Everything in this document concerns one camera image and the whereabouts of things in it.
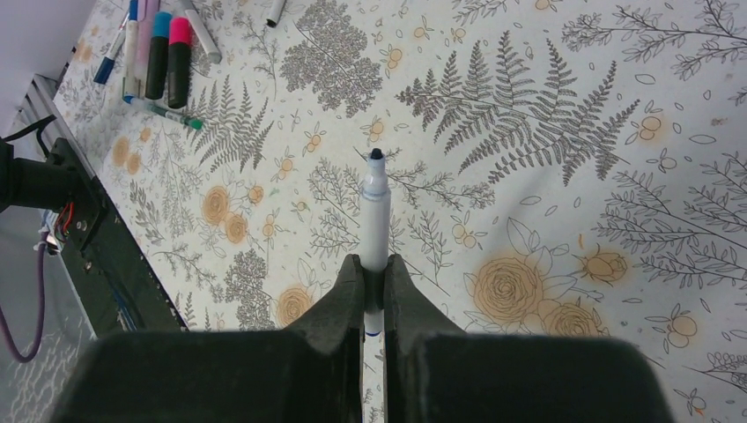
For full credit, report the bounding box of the white black marker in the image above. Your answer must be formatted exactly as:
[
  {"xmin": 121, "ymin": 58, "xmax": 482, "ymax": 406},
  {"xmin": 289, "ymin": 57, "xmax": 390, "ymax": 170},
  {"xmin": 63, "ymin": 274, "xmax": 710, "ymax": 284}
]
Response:
[{"xmin": 265, "ymin": 0, "xmax": 286, "ymax": 28}]

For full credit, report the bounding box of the white grey marker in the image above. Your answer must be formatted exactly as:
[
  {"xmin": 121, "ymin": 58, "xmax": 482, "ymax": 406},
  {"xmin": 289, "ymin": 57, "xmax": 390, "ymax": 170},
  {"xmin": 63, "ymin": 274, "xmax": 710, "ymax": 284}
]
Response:
[{"xmin": 179, "ymin": 0, "xmax": 223, "ymax": 64}]

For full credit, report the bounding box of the black highlighter pink cap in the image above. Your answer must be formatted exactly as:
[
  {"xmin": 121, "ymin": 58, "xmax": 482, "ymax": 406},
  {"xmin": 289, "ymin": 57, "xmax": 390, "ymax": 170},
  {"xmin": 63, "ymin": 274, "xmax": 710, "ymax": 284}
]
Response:
[{"xmin": 166, "ymin": 17, "xmax": 191, "ymax": 109}]

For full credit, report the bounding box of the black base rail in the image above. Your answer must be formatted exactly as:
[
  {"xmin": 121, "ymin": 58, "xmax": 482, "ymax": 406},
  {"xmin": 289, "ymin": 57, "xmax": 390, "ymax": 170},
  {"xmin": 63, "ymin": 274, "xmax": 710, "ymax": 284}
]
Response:
[{"xmin": 48, "ymin": 137, "xmax": 187, "ymax": 338}]

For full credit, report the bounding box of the white marker blue tip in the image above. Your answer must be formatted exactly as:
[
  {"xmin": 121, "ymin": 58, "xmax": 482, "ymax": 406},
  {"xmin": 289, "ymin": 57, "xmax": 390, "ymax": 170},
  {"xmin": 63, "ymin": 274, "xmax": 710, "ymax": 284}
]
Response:
[{"xmin": 359, "ymin": 148, "xmax": 391, "ymax": 337}]

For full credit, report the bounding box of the floral patterned table mat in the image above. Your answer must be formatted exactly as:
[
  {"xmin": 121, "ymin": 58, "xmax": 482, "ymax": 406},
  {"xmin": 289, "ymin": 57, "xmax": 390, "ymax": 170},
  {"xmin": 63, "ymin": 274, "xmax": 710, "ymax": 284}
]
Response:
[{"xmin": 55, "ymin": 1, "xmax": 746, "ymax": 422}]

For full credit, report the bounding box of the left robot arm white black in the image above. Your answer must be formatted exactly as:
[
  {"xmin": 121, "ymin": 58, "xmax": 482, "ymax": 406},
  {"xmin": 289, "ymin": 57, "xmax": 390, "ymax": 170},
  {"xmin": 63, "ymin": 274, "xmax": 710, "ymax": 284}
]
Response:
[{"xmin": 1, "ymin": 115, "xmax": 81, "ymax": 212}]

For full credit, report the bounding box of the blue cap near arm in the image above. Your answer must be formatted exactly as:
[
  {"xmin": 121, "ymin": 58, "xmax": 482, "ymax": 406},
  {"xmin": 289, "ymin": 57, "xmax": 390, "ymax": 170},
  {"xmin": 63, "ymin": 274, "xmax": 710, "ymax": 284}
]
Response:
[{"xmin": 93, "ymin": 12, "xmax": 129, "ymax": 85}]

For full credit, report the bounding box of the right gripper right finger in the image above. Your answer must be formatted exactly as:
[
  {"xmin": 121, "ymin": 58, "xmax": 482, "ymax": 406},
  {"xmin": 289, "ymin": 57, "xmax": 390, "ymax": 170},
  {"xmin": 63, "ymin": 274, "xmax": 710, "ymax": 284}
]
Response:
[{"xmin": 383, "ymin": 255, "xmax": 671, "ymax": 422}]

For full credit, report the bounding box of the black highlighter blue cap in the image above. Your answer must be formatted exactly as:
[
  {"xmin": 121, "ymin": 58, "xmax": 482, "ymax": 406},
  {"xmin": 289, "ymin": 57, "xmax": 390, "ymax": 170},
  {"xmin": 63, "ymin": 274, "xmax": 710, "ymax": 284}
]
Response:
[{"xmin": 145, "ymin": 11, "xmax": 172, "ymax": 100}]

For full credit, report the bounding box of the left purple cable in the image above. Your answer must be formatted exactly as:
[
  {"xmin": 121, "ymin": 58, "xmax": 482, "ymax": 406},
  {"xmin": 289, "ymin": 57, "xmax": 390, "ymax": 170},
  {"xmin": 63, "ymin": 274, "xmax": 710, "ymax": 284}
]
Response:
[{"xmin": 0, "ymin": 233, "xmax": 49, "ymax": 365}]

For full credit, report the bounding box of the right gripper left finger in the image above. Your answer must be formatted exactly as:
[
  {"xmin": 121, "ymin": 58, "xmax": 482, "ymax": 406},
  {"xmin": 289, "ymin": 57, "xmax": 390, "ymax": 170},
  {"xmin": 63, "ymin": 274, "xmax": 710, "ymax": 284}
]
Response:
[{"xmin": 52, "ymin": 255, "xmax": 364, "ymax": 422}]

